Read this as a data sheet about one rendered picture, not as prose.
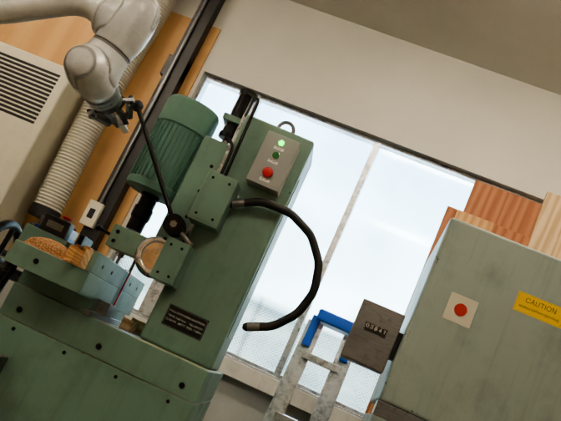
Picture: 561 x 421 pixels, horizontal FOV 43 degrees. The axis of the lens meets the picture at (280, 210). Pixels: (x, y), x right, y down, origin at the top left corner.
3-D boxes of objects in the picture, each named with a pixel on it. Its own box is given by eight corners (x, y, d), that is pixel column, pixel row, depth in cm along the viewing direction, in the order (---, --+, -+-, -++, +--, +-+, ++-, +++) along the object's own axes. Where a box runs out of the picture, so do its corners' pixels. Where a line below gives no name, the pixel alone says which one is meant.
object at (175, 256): (154, 280, 200) (173, 241, 202) (176, 290, 199) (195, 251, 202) (148, 275, 191) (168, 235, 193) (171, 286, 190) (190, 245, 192)
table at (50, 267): (48, 278, 238) (57, 262, 239) (129, 316, 234) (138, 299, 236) (-30, 244, 179) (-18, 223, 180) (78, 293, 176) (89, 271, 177)
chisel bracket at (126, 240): (107, 252, 216) (120, 227, 218) (149, 271, 215) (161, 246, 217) (101, 248, 209) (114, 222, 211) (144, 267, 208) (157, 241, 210)
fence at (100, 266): (133, 297, 236) (141, 282, 237) (138, 299, 235) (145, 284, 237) (83, 269, 177) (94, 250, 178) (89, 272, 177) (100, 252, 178)
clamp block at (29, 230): (28, 259, 216) (42, 232, 218) (68, 276, 215) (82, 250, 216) (10, 250, 202) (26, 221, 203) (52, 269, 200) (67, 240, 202)
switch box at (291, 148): (246, 184, 206) (269, 136, 210) (278, 197, 205) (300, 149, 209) (245, 178, 200) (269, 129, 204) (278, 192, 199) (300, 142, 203)
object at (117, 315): (62, 299, 230) (68, 287, 230) (119, 326, 228) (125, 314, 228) (17, 281, 191) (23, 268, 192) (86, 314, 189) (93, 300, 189)
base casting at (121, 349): (51, 325, 230) (64, 299, 232) (211, 400, 224) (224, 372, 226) (-3, 311, 186) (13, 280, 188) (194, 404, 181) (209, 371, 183)
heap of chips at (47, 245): (32, 246, 189) (38, 234, 189) (78, 267, 187) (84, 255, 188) (19, 240, 180) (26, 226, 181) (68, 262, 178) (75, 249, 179)
